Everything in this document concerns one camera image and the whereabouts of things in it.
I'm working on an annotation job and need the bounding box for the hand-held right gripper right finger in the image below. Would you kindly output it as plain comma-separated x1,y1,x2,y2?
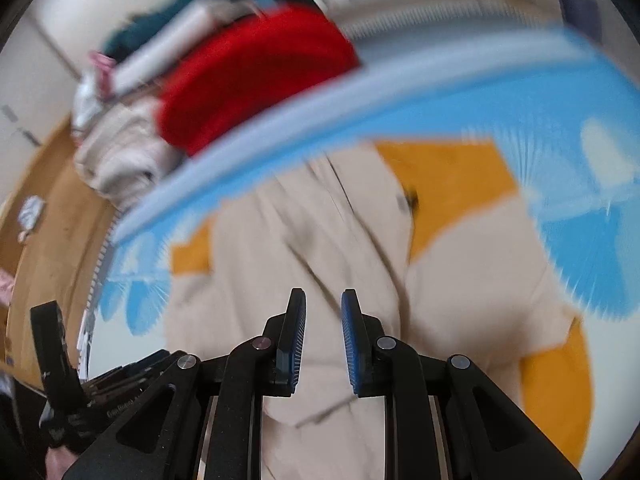
341,288,583,480

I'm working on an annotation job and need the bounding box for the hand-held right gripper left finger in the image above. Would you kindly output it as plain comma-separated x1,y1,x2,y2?
62,287,307,480

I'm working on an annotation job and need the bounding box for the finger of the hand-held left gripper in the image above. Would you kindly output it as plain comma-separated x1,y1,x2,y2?
30,301,83,411
82,349,173,403

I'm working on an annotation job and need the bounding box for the beige and mustard jacket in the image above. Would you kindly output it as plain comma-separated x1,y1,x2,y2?
162,140,593,480

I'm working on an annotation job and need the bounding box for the pink printed item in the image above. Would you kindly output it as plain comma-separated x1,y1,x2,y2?
0,267,16,306

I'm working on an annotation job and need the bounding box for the white tissue packet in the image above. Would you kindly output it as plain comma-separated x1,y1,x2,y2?
17,196,47,243

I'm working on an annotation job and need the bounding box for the white speckled folded quilt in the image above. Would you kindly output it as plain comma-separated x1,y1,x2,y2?
75,130,183,202

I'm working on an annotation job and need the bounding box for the light blue foam strip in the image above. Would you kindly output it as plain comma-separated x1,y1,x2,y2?
115,27,601,246

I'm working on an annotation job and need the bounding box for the cream folded blanket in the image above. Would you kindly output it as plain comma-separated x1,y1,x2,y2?
80,99,162,153

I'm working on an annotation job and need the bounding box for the white and pink clothing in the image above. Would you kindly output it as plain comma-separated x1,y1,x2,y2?
72,50,121,128

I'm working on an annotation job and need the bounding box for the red folded blanket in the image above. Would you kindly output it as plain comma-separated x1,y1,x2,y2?
156,4,361,158

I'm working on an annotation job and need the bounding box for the white folded duvet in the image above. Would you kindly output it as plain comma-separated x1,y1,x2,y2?
107,0,236,91

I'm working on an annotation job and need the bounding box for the light blue printed bed sheet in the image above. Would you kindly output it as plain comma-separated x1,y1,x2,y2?
77,25,640,471

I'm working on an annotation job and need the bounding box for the teal plush shark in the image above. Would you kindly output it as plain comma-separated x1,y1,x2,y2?
100,0,271,58

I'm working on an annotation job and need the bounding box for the white wardrobe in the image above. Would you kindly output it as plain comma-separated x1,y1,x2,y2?
0,0,226,148

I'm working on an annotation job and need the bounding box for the beige garment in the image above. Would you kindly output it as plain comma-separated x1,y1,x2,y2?
77,0,556,361

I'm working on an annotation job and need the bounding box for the purple box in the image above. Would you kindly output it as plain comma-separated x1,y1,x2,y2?
555,0,601,41

